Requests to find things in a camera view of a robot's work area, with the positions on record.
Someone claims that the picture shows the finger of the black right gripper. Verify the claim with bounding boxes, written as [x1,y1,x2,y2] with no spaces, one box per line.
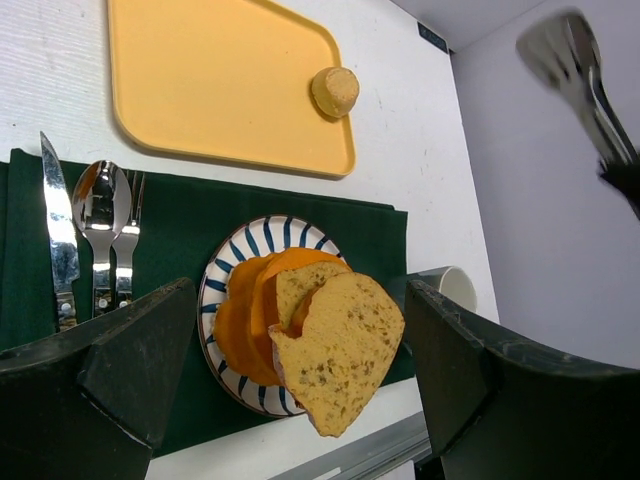
[599,160,640,218]

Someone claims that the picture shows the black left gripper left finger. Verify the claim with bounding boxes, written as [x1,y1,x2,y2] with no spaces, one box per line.
[1,278,196,479]

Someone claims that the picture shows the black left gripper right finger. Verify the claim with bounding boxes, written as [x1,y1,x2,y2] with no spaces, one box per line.
[405,280,639,479]

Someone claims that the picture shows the metal tongs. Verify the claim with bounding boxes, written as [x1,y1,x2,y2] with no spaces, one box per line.
[516,8,639,165]

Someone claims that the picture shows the seeded bread slice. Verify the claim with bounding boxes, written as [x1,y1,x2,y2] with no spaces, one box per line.
[274,260,351,330]
[268,272,405,438]

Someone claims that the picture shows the round orange bread loaf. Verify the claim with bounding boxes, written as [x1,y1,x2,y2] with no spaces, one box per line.
[212,247,351,386]

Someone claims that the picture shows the white mug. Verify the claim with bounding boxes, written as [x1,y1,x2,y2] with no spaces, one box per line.
[384,265,479,321]

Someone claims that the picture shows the metal table knife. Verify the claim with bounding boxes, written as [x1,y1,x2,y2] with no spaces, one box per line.
[40,132,80,332]

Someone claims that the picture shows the metal spoon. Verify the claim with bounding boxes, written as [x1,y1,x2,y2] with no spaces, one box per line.
[71,160,131,317]

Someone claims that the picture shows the dark green placemat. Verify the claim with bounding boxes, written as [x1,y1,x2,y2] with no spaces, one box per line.
[1,149,407,454]

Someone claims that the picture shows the white blue striped plate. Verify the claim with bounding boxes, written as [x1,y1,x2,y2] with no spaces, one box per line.
[197,215,344,418]

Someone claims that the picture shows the blue label right corner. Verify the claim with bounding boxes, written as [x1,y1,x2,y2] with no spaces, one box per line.
[417,22,450,55]

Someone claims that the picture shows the small round bun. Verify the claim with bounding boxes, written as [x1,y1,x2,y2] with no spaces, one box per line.
[311,67,360,118]

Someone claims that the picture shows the yellow plastic tray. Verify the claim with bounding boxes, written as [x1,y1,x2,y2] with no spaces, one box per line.
[106,1,356,177]

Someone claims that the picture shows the aluminium table edge rail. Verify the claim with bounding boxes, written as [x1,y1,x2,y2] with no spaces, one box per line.
[274,412,432,479]

